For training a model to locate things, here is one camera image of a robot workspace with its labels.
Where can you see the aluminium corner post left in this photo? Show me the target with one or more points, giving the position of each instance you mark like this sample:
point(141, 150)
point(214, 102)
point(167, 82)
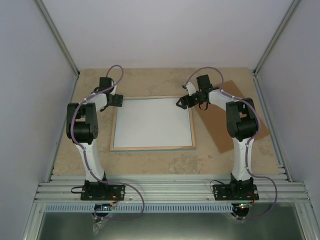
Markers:
point(57, 36)

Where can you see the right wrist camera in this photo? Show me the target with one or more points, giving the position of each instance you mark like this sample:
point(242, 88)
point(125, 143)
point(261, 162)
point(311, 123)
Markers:
point(190, 88)

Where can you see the right controller board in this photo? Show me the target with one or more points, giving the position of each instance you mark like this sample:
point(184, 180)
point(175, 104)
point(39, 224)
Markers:
point(244, 205)

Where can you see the aluminium corner post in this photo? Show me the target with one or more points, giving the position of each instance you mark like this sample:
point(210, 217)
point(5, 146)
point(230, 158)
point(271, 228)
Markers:
point(57, 36)
point(277, 34)

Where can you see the controller board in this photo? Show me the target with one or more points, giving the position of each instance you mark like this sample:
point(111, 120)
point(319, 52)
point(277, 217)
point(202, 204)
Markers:
point(244, 205)
point(105, 207)

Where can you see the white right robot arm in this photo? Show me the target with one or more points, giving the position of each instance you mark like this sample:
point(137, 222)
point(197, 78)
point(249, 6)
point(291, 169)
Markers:
point(242, 124)

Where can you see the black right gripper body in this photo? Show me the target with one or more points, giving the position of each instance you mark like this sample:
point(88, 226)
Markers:
point(193, 103)

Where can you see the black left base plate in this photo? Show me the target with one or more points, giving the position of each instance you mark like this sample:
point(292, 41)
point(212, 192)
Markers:
point(100, 192)

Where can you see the brown frame backing board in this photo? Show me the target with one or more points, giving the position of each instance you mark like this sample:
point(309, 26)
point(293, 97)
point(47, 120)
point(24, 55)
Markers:
point(215, 121)

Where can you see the blue wooden picture frame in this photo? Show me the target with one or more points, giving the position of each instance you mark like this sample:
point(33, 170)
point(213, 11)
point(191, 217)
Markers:
point(152, 148)

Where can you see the sunflower photo print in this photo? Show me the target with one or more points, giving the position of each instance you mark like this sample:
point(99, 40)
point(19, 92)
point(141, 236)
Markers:
point(152, 122)

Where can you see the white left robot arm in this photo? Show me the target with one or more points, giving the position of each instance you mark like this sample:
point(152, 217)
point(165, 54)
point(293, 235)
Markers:
point(83, 129)

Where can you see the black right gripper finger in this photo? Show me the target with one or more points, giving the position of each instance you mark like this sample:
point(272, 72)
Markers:
point(182, 100)
point(182, 105)

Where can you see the slotted grey cable duct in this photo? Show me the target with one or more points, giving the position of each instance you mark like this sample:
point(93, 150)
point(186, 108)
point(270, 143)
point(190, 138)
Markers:
point(147, 208)

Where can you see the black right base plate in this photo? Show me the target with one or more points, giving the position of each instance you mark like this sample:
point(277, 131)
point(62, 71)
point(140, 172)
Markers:
point(235, 191)

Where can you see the aluminium rail platform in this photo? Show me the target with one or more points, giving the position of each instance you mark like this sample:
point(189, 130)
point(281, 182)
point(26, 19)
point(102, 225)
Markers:
point(171, 188)

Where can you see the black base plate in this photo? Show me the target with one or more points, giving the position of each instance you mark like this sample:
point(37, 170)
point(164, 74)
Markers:
point(100, 192)
point(235, 191)

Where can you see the aluminium corner post right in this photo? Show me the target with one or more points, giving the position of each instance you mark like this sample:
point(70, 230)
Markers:
point(277, 34)

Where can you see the left controller board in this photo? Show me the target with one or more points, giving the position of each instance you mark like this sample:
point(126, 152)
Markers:
point(105, 207)

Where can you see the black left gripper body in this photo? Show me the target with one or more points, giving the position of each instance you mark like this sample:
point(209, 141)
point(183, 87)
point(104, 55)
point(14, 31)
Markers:
point(117, 102)

